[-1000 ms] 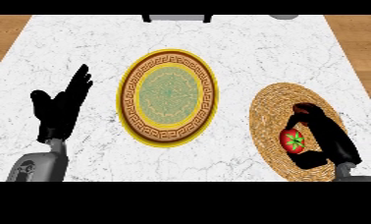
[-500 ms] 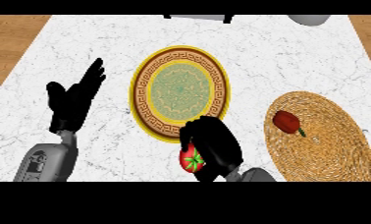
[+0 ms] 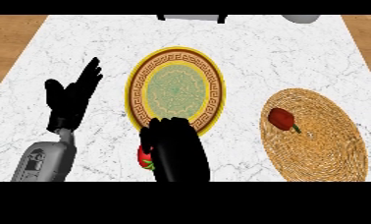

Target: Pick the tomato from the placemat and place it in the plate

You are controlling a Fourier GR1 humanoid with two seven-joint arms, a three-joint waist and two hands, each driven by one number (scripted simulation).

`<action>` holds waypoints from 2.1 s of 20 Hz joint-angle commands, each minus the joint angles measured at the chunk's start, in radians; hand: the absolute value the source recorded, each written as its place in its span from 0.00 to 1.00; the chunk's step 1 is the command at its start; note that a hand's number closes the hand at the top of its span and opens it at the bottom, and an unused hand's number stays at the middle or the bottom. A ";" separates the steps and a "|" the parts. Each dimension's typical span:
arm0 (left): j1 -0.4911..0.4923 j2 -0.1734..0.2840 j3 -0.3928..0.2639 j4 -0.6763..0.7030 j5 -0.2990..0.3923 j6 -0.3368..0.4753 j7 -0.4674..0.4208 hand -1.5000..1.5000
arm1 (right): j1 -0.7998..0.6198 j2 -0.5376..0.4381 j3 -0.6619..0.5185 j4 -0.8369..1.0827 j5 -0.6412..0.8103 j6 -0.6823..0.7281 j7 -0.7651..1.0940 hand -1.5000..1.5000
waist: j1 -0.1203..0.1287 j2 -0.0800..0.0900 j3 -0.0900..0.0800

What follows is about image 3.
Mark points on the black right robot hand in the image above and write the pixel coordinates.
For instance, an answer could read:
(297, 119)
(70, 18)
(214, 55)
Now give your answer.
(178, 151)

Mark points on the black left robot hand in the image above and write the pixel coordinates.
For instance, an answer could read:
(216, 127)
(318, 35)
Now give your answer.
(69, 98)

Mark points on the red tomato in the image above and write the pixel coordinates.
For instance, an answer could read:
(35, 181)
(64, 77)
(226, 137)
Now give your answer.
(142, 160)

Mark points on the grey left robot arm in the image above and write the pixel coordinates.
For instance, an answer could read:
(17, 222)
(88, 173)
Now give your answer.
(42, 159)

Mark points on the yellow patterned plate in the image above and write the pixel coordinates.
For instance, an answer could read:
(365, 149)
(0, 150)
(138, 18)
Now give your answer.
(175, 87)

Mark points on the woven wicker placemat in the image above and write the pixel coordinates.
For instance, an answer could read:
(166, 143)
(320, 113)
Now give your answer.
(313, 136)

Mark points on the dark red pepper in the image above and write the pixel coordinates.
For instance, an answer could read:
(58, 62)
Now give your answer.
(281, 119)

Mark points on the grey appliance with black legs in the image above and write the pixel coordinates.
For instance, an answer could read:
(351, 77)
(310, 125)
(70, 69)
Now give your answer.
(191, 17)

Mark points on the pale grey round object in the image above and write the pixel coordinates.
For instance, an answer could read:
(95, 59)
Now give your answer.
(300, 18)

